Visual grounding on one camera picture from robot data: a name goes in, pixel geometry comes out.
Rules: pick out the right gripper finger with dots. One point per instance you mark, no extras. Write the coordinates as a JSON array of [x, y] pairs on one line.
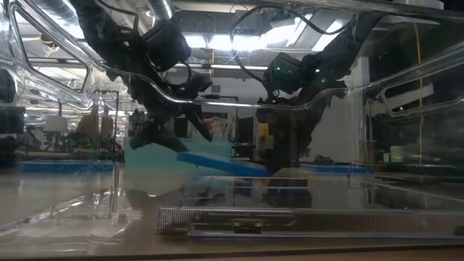
[[302, 141], [273, 141]]

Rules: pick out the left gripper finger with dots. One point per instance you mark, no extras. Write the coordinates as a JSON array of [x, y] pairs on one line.
[[198, 121], [152, 132]]

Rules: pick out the blue plastic case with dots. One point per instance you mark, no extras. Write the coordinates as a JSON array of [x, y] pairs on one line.
[[224, 165], [65, 166], [340, 169]]

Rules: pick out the black clear jewel case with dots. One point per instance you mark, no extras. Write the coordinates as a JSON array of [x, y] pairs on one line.
[[290, 219]]

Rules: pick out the clear plastic bin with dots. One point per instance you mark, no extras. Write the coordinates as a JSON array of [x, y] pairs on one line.
[[72, 217]]

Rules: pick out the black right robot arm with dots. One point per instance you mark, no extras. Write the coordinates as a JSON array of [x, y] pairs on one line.
[[340, 47]]

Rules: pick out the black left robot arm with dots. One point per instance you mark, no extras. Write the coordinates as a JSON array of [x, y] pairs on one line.
[[105, 32]]

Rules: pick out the teal plastic bin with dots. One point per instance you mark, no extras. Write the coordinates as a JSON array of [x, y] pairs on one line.
[[156, 154]]

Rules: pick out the white box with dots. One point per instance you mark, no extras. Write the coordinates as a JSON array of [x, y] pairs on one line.
[[55, 124]]

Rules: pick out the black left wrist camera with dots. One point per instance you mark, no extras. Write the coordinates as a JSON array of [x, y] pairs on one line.
[[166, 43]]

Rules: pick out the silver ceiling duct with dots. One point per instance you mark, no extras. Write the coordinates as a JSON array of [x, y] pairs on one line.
[[159, 7]]

